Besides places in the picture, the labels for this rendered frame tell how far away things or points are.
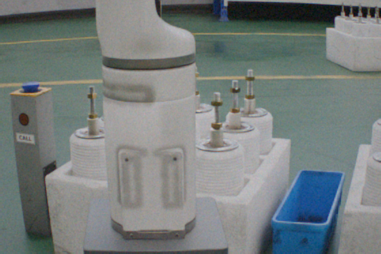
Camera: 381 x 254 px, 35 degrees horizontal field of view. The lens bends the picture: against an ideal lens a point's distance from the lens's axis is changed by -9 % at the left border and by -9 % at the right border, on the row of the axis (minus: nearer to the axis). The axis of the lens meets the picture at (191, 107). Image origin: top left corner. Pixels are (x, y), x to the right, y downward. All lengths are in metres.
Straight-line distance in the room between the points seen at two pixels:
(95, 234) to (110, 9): 0.23
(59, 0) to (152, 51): 5.62
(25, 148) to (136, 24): 0.77
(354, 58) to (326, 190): 1.93
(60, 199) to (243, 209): 0.35
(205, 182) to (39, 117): 0.38
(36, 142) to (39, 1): 4.98
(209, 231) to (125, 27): 0.23
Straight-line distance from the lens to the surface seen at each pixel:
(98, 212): 0.72
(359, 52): 3.30
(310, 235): 1.14
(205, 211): 0.72
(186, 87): 0.62
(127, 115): 0.61
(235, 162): 1.10
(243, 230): 1.08
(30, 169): 1.33
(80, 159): 1.19
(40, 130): 1.30
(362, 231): 1.05
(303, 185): 1.42
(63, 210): 1.21
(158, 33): 0.59
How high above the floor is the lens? 0.58
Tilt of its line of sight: 14 degrees down
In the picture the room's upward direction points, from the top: straight up
